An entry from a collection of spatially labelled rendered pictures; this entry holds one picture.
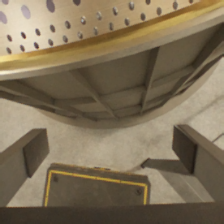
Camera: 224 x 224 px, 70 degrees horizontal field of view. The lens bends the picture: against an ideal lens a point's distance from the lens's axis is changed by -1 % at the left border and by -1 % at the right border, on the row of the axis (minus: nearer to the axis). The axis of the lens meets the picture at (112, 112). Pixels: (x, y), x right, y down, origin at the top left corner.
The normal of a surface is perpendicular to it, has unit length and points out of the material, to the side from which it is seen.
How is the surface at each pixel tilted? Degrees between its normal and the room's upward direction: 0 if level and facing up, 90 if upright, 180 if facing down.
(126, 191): 0
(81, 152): 0
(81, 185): 0
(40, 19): 43
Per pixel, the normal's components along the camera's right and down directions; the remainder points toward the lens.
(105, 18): 0.04, 0.55
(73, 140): -0.14, -0.15
